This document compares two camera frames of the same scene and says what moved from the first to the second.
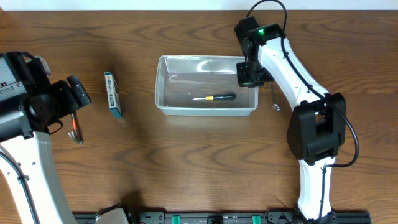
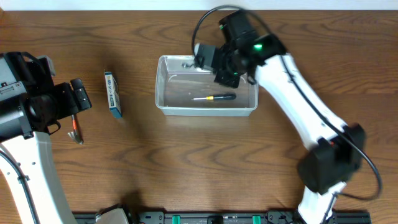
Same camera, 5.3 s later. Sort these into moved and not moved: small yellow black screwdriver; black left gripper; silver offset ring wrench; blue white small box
Moved: silver offset ring wrench
Not moved: blue white small box; small yellow black screwdriver; black left gripper
